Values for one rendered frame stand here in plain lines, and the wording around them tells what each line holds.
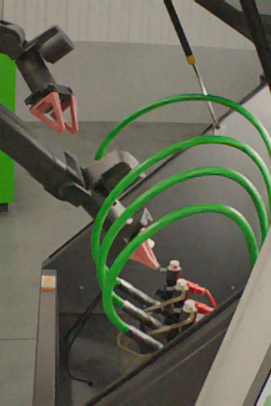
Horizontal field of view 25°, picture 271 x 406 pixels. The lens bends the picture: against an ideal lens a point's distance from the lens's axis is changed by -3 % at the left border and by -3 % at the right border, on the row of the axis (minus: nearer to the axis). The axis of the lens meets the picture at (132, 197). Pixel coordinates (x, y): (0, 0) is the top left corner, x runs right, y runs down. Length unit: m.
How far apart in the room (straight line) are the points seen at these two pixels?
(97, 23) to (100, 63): 0.51
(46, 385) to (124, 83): 6.75
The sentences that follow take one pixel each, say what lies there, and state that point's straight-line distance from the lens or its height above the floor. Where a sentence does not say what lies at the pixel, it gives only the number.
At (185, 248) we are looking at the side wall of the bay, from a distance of 1.52.
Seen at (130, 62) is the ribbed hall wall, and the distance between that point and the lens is 7.66.
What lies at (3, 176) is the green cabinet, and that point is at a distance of 4.47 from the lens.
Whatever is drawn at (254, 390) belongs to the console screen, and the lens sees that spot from 0.72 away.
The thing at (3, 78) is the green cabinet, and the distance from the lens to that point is 4.31.
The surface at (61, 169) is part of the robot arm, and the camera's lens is 1.04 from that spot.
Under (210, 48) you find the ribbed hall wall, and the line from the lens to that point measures 7.92.
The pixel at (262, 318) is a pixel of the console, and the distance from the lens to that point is 0.75.
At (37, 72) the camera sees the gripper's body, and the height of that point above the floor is 1.43.
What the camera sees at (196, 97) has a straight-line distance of 1.16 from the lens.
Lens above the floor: 1.60
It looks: 19 degrees down
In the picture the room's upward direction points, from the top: 4 degrees clockwise
